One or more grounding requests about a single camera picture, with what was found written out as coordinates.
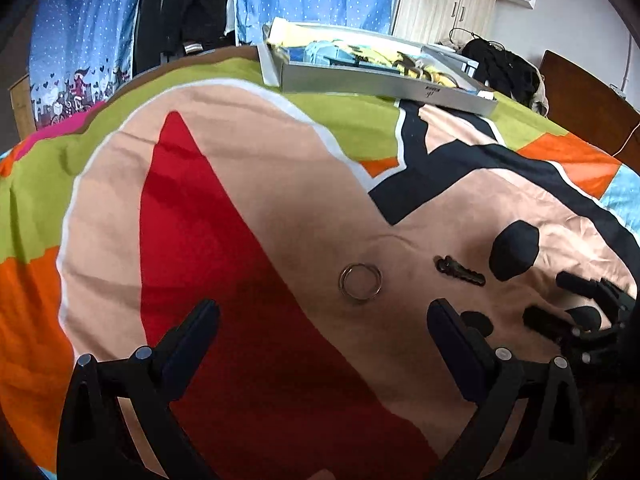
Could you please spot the white box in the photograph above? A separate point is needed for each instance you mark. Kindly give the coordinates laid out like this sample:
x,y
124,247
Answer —
x,y
452,55

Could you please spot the dark metal trinket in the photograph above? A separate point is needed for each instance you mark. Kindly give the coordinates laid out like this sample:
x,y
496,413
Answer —
x,y
411,66

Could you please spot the cream wooden wardrobe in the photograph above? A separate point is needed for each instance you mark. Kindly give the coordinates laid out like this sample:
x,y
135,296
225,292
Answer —
x,y
430,15

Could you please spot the person's left hand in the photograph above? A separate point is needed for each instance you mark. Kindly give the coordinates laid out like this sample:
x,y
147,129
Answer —
x,y
321,475

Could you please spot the beige furry cloth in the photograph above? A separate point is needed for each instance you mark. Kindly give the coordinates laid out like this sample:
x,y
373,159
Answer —
x,y
540,97

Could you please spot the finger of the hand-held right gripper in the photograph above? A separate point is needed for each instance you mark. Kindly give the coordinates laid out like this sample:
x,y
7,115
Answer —
x,y
577,284
547,322

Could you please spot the black hair clip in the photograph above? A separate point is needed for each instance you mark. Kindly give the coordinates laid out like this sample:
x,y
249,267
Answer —
x,y
457,271

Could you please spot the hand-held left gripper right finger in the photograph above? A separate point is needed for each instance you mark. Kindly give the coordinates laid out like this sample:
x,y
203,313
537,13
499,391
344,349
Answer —
x,y
450,340

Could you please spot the brown wooden headboard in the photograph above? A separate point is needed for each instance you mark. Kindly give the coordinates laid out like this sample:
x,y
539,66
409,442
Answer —
x,y
585,105

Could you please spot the grey jewelry tray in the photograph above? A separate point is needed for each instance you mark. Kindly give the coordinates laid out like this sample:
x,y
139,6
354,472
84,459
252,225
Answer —
x,y
380,87

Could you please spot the dark hanging clothes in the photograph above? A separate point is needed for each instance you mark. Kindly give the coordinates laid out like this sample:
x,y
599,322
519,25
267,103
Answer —
x,y
185,5

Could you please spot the black clothing pile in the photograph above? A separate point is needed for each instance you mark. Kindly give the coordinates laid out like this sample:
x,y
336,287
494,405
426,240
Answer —
x,y
505,70

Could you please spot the silver bangles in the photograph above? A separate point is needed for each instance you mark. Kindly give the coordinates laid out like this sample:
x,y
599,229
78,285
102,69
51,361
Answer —
x,y
350,290

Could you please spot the colourful printed blanket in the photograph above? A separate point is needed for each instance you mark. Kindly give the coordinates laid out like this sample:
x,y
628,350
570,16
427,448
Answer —
x,y
225,170

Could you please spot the wooden cabinet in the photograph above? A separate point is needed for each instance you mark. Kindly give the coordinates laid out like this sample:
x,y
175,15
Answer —
x,y
20,110

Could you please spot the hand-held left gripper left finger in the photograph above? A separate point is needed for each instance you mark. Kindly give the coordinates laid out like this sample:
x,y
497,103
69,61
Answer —
x,y
192,340

